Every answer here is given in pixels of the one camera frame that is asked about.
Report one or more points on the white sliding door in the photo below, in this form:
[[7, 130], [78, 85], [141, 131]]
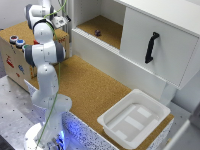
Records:
[[160, 46]]

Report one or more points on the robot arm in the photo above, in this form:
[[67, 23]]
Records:
[[46, 53]]

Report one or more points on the red button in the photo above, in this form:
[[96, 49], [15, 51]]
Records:
[[13, 39]]

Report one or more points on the white plastic box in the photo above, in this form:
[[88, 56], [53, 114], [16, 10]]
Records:
[[133, 120]]

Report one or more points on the purple block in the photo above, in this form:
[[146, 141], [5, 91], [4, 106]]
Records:
[[97, 32]]

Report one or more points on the blue button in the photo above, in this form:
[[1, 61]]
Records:
[[20, 43]]

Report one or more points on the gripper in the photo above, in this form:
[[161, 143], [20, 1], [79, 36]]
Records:
[[60, 21]]

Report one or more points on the white cabinet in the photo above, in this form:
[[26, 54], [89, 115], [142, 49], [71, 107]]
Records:
[[110, 60]]

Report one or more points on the wooden drawer box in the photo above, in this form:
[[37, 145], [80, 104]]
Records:
[[20, 50]]

